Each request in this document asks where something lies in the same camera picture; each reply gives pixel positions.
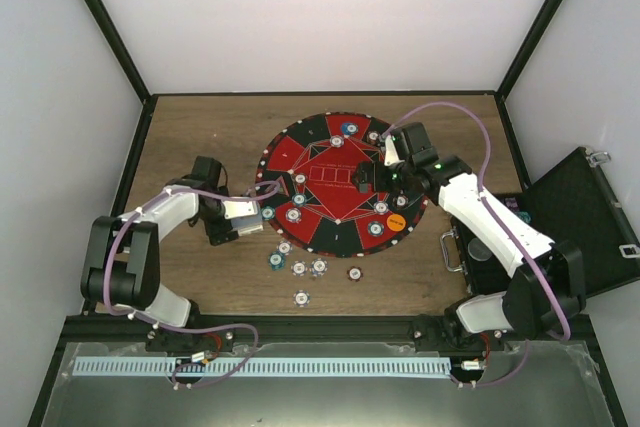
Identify round red black poker mat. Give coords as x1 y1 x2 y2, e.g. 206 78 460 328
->
256 112 428 258

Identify green poker chip stack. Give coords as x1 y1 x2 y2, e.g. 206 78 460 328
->
268 252 286 271

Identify dark chips in case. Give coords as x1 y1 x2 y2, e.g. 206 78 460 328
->
503 197 521 212

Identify purple cable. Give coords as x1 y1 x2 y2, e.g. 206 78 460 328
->
102 180 282 392
384 100 572 391

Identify black round dealer button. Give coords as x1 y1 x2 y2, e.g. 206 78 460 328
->
467 238 493 262

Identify blue backed card deck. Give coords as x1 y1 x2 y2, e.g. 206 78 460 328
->
231 213 263 232

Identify triangular all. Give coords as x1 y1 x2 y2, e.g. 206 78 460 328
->
278 176 291 197

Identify light blue slotted cable duct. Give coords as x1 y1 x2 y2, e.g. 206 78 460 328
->
72 356 451 379

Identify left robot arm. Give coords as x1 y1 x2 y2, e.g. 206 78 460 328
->
80 156 262 351

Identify brown hundred poker chip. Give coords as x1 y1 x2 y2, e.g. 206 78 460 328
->
393 195 408 209

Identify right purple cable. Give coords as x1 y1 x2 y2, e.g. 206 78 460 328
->
384 100 572 391

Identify black poker case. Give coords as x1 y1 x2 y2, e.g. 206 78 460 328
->
439 146 640 311

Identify orange big blind button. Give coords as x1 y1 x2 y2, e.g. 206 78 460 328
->
386 214 407 232

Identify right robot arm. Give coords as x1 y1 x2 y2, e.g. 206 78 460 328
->
353 122 586 350

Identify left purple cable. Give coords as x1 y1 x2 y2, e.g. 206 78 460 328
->
102 180 282 392

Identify brown poker chip stack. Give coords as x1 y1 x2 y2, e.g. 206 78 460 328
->
347 267 363 282

